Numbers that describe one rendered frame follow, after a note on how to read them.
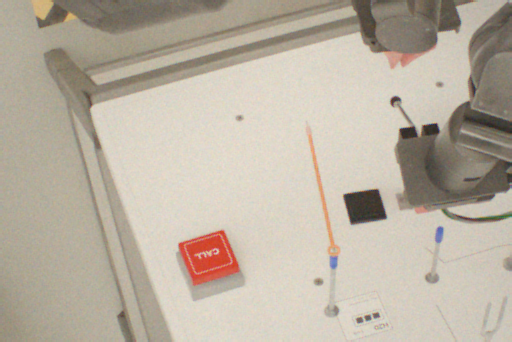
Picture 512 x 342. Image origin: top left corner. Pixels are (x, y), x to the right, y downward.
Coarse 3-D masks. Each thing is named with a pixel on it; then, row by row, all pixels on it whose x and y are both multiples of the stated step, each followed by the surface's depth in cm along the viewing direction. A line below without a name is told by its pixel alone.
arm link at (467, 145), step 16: (464, 112) 93; (480, 112) 93; (448, 128) 93; (464, 128) 93; (480, 128) 92; (496, 128) 93; (448, 144) 94; (464, 144) 92; (480, 144) 92; (496, 144) 93; (448, 160) 96; (464, 160) 93; (480, 160) 92; (496, 160) 93; (464, 176) 97
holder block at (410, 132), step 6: (414, 126) 115; (426, 126) 115; (432, 126) 115; (402, 132) 114; (408, 132) 114; (414, 132) 114; (426, 132) 114; (432, 132) 114; (438, 132) 114; (402, 138) 114
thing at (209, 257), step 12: (192, 240) 113; (204, 240) 113; (216, 240) 113; (180, 252) 113; (192, 252) 112; (204, 252) 112; (216, 252) 112; (228, 252) 112; (192, 264) 111; (204, 264) 111; (216, 264) 111; (228, 264) 111; (192, 276) 110; (204, 276) 110; (216, 276) 111
